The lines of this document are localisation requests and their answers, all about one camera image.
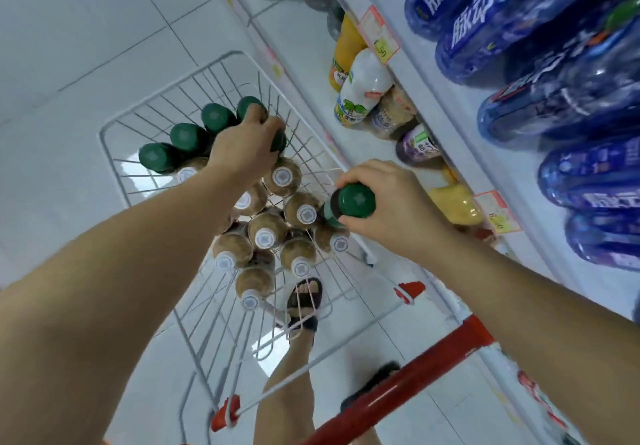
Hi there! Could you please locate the person's right hand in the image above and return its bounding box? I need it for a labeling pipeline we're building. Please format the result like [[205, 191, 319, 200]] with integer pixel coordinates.
[[335, 159, 459, 260]]

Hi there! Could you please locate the person's left hand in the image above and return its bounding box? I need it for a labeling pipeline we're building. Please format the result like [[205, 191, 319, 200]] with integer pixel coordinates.
[[207, 103, 287, 189]]

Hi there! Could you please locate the row of Starbucks bottles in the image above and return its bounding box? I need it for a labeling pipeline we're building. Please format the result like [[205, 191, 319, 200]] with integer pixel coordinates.
[[138, 95, 269, 175]]

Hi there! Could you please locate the bunch of white-capped tan bottles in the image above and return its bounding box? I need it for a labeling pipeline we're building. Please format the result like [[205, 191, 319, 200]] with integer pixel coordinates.
[[172, 156, 351, 312]]

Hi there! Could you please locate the store shelving unit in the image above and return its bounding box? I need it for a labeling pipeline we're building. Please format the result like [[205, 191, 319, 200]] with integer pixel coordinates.
[[199, 0, 640, 445]]

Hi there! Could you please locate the red-handled white wire cart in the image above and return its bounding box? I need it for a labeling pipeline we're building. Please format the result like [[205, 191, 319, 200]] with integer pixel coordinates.
[[99, 49, 496, 445]]

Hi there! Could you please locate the person's right forearm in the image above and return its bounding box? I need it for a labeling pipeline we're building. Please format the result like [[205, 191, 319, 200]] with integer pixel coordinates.
[[432, 234, 640, 445]]

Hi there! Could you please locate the person's left forearm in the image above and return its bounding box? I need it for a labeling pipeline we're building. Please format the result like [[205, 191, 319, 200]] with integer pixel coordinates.
[[0, 165, 241, 445]]

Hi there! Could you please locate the purple juice bottle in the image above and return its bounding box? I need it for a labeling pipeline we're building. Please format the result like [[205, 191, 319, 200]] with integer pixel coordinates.
[[395, 123, 446, 167]]

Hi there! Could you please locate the white green-label juice bottle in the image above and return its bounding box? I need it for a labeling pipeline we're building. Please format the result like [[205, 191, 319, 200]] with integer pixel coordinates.
[[333, 49, 395, 129]]

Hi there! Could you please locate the person's left black sandal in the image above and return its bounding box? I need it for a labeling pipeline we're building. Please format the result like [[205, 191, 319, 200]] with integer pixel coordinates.
[[285, 277, 325, 340]]

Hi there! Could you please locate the person's black sandal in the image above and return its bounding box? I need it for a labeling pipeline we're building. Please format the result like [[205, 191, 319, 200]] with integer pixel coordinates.
[[339, 361, 403, 413], [285, 277, 325, 340]]

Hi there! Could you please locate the yellow juice bottle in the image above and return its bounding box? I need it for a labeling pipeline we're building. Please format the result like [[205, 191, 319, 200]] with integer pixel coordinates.
[[328, 13, 369, 92]]

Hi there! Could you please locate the person's right black sandal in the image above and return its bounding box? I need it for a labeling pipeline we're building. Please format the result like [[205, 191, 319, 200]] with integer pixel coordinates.
[[339, 361, 403, 413]]

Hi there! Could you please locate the person's left leg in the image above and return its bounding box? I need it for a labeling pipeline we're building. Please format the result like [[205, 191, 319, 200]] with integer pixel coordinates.
[[253, 279, 326, 445]]

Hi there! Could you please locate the red yellow price tag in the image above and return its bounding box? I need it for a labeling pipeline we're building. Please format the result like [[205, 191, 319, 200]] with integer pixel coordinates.
[[355, 5, 401, 66], [472, 189, 523, 236]]

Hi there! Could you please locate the row of blue drink bottles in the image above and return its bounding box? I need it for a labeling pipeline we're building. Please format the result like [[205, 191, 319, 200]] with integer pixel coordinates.
[[372, 0, 640, 273]]

